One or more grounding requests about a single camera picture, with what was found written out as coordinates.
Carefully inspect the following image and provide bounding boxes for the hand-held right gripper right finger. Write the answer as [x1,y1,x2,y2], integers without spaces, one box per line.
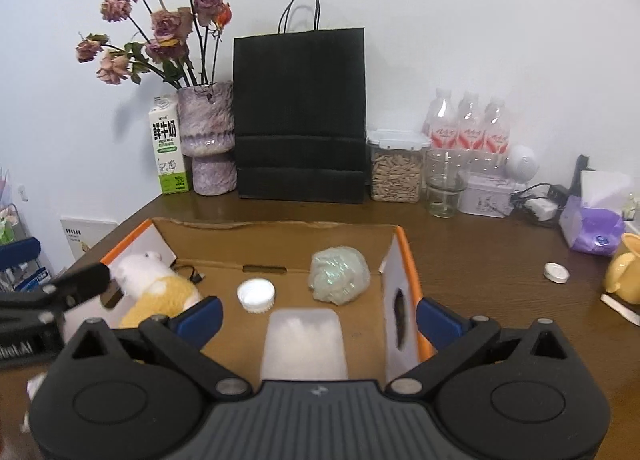
[386,296,574,402]

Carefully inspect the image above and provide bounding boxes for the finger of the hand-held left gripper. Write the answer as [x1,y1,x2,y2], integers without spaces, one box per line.
[0,262,111,313]
[0,237,42,271]

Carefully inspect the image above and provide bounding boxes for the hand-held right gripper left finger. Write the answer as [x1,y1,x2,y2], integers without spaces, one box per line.
[69,296,252,402]

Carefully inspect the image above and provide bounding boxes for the thin black usb cable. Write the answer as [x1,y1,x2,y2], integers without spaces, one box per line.
[172,266,206,285]

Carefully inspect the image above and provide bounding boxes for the white yellow plush hamster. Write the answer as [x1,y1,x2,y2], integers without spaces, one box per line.
[109,251,203,328]

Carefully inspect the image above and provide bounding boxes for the white tissue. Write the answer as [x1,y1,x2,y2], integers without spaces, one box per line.
[25,373,48,403]

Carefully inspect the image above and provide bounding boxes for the smooth white jar lid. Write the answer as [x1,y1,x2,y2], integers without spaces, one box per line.
[237,279,276,313]

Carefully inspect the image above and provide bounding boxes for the white tissue pack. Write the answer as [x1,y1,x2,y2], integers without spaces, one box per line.
[261,309,348,383]

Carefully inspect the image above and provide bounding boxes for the wadded clear plastic bag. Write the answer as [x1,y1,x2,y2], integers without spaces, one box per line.
[308,247,372,307]

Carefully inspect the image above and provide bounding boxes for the red cardboard box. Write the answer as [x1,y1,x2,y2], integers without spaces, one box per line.
[100,217,436,386]

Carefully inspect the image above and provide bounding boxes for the blue brochures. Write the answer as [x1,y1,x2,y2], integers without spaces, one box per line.
[0,265,53,291]

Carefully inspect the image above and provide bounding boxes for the brown wooden desk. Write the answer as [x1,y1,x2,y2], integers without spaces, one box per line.
[0,185,640,460]

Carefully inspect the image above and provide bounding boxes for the clear glass jar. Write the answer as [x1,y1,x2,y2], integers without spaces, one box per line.
[425,149,469,219]

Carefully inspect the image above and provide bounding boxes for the small round white lid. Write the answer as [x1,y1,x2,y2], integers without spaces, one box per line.
[544,263,571,285]

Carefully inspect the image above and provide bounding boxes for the pale lavender tin box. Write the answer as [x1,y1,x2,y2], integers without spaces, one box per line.
[459,174,516,217]

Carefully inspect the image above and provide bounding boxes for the green white milk carton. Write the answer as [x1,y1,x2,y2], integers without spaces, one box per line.
[148,94,192,195]

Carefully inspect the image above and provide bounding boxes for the clear seed container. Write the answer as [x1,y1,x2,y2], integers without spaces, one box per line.
[366,129,431,203]

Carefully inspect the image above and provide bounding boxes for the purple tissue box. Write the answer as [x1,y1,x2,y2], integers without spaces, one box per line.
[558,155,633,257]

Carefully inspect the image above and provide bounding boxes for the white flat stick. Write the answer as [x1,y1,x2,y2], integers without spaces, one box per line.
[600,293,640,327]

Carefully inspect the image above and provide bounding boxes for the white round device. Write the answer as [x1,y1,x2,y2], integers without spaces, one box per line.
[506,144,541,183]

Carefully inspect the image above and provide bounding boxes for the purple marbled vase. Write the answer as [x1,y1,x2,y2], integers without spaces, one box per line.
[176,81,238,196]

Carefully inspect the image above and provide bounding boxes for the yellow mug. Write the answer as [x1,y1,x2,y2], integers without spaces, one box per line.
[602,232,640,305]

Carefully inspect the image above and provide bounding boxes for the red label water bottle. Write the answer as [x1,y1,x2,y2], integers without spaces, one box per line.
[422,88,458,151]
[456,90,487,151]
[482,96,512,157]

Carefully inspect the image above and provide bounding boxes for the black paper bag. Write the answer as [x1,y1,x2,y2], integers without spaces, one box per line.
[232,0,368,205]

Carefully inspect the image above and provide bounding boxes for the dried pink roses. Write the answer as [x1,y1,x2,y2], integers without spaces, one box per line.
[75,0,233,90]

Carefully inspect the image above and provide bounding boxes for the wire brochure rack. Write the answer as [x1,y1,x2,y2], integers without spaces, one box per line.
[0,167,21,247]

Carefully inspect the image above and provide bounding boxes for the white charger with cables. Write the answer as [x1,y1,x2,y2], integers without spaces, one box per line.
[512,182,571,228]

